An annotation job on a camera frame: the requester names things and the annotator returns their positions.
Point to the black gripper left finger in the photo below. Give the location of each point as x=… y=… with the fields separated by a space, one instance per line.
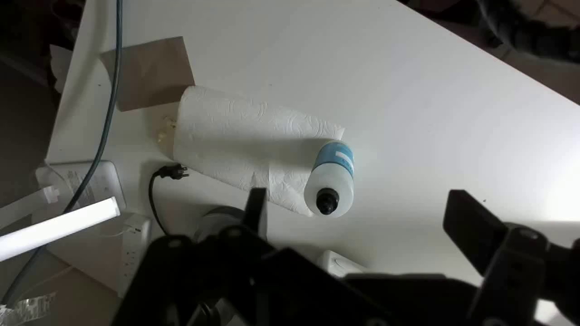
x=257 y=210

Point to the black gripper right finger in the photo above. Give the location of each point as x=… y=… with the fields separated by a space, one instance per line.
x=478 y=232

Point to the white bottle with blue label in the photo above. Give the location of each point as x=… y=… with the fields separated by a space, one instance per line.
x=331 y=177

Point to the white desk lamp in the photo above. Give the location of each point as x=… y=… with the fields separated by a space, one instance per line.
x=66 y=222

